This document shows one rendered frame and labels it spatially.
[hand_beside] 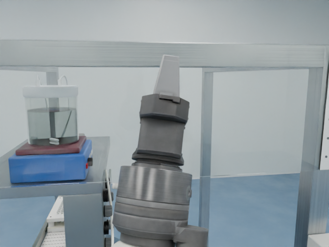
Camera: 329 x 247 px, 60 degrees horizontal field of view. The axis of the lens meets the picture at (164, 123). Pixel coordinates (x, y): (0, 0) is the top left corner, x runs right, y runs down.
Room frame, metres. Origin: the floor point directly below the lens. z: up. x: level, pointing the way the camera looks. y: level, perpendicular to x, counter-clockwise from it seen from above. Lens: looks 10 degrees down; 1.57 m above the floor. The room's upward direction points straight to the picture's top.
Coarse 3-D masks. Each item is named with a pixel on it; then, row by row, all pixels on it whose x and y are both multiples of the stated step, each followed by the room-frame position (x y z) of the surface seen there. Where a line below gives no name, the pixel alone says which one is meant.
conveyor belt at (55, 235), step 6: (48, 234) 1.22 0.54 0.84; (54, 234) 1.22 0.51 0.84; (60, 234) 1.22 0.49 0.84; (48, 240) 1.18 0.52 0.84; (54, 240) 1.18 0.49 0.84; (60, 240) 1.18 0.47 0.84; (42, 246) 1.13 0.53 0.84; (48, 246) 1.13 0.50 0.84; (54, 246) 1.13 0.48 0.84; (60, 246) 1.13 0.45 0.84
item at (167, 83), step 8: (168, 56) 0.36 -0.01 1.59; (176, 56) 0.36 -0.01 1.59; (168, 64) 0.35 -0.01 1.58; (176, 64) 0.36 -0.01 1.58; (160, 72) 0.35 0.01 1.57; (168, 72) 0.35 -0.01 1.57; (176, 72) 0.35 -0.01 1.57; (160, 80) 0.35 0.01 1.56; (168, 80) 0.35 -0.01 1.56; (176, 80) 0.35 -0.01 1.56; (160, 88) 0.34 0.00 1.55; (168, 88) 0.34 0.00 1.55; (176, 88) 0.34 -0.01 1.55; (176, 96) 0.34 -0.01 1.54
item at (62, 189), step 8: (64, 184) 0.73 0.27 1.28; (72, 184) 0.73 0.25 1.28; (80, 184) 0.74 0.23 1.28; (88, 184) 0.74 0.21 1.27; (96, 184) 0.74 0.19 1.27; (0, 192) 0.71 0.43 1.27; (8, 192) 0.71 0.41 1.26; (16, 192) 0.71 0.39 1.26; (24, 192) 0.71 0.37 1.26; (32, 192) 0.72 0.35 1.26; (40, 192) 0.72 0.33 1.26; (48, 192) 0.72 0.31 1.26; (56, 192) 0.73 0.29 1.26; (64, 192) 0.73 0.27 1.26; (72, 192) 0.73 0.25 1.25; (80, 192) 0.74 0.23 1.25; (88, 192) 0.74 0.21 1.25; (96, 192) 0.74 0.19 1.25
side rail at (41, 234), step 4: (60, 196) 1.57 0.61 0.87; (44, 224) 1.25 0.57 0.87; (44, 228) 1.21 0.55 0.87; (40, 232) 1.18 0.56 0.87; (44, 232) 1.20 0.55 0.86; (40, 236) 1.15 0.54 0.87; (44, 236) 1.20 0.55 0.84; (36, 240) 1.12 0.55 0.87; (40, 240) 1.14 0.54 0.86; (36, 244) 1.09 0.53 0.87; (40, 244) 1.13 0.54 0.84
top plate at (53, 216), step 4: (56, 200) 1.43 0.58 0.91; (60, 200) 1.43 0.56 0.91; (56, 204) 1.39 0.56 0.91; (52, 208) 1.34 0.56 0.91; (56, 208) 1.34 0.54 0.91; (52, 212) 1.30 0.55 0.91; (56, 212) 1.30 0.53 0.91; (48, 216) 1.26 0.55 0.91; (52, 216) 1.26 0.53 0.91; (56, 216) 1.26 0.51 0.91; (60, 216) 1.26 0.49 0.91; (48, 220) 1.24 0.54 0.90; (52, 220) 1.24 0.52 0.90; (56, 220) 1.24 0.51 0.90; (60, 220) 1.25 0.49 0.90
